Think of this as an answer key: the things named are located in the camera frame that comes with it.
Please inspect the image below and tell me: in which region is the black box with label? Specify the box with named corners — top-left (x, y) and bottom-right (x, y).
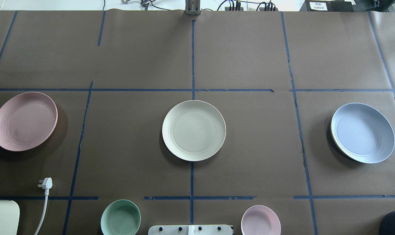
top-left (299, 0), bottom-right (354, 12)

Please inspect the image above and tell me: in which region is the white power plug with cable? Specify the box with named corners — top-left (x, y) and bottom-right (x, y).
top-left (34, 177), bottom-right (53, 235)

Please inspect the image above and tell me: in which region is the cream plate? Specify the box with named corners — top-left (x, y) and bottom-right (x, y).
top-left (161, 100), bottom-right (227, 162)

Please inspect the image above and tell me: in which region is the pink plate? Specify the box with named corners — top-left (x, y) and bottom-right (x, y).
top-left (0, 92), bottom-right (58, 151)

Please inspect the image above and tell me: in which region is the aluminium frame post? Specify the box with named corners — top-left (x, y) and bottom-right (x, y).
top-left (184, 0), bottom-right (201, 15)

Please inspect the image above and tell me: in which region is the blue plate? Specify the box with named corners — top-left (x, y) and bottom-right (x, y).
top-left (330, 103), bottom-right (395, 164)

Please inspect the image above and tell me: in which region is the dark blue saucepan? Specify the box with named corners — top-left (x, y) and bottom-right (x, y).
top-left (379, 211), bottom-right (395, 235)

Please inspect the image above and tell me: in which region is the green bowl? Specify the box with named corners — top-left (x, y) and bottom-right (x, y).
top-left (100, 199), bottom-right (141, 235)

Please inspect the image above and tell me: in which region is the pink bowl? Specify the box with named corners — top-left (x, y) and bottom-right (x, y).
top-left (241, 205), bottom-right (282, 235)

